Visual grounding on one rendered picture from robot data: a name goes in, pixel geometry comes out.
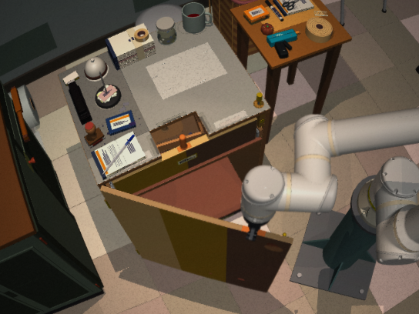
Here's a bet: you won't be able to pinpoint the silver counter bell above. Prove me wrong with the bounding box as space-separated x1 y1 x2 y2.
83 57 109 82

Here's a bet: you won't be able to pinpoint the dark green machine cabinet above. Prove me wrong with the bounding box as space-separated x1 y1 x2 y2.
0 82 106 314

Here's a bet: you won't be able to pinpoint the white box with blue side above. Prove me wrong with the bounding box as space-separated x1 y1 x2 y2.
105 23 156 71

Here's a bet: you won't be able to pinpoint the black marker pen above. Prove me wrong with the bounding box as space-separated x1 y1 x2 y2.
264 0 285 22

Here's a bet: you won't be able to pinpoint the orange door handle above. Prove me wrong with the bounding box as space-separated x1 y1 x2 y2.
241 225 268 238

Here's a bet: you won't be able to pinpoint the brown cabinet with grey top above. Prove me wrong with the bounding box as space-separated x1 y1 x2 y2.
59 22 274 197

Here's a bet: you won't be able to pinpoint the glass jar with grey lid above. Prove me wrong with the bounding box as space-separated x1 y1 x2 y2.
156 16 178 45

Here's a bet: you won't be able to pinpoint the brown cabinet door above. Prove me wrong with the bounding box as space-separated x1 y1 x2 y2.
99 184 294 294

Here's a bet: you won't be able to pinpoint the white book with blue edge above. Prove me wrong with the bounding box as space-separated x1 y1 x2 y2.
273 0 316 17

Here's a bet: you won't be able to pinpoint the black stamp with white label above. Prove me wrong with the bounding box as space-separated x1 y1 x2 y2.
62 70 93 125

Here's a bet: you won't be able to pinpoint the white paper roll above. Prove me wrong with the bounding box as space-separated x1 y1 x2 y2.
8 84 41 132

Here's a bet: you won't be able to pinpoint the white speckled mat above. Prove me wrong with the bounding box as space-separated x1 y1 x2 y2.
145 42 229 101

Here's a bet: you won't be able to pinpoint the white notebook with blue spine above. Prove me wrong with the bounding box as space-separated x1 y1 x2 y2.
90 132 148 180

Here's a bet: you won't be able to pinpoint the blue ink pad box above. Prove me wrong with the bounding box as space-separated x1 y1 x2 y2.
105 109 137 136

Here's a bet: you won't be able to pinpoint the black stapler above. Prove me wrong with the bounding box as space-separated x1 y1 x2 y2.
273 41 293 60

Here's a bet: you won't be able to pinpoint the orange drawer handle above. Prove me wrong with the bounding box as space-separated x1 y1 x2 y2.
177 133 191 152

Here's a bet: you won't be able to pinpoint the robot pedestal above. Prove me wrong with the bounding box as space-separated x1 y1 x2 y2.
289 209 378 300

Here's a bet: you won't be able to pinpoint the teal tagging gun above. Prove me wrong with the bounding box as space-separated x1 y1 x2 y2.
266 28 300 47

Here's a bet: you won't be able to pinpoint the large beige tape roll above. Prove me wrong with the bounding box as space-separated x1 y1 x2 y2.
304 16 334 44

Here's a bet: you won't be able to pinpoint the orange box with white label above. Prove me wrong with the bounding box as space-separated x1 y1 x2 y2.
243 4 270 25

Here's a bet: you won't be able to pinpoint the orange lever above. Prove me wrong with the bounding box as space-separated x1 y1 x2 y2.
9 85 31 142

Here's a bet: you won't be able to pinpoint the grey chair legs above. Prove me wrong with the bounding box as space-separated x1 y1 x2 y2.
338 0 389 27

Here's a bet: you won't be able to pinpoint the wooden drawer unit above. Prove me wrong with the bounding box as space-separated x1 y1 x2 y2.
209 0 260 57

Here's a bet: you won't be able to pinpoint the brown wooden side table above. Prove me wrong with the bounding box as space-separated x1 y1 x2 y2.
230 0 353 116

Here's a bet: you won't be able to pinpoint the small brown tape roll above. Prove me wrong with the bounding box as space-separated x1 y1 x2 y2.
133 28 151 43

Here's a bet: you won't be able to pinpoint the blue and white pen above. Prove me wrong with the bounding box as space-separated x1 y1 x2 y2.
101 133 136 175

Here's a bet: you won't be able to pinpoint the black paper spike with receipts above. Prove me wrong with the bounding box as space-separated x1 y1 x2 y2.
95 76 122 110

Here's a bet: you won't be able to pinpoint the wooden cabinet drawer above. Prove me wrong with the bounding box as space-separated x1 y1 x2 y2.
149 111 211 162

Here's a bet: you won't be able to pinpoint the red-topped wooden rubber stamp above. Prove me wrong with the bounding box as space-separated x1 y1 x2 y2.
83 121 106 147

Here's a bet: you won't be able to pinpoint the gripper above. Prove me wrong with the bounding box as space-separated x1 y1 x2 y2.
244 218 264 242

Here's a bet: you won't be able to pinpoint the grey-green mug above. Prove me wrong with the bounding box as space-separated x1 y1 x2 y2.
181 2 214 35

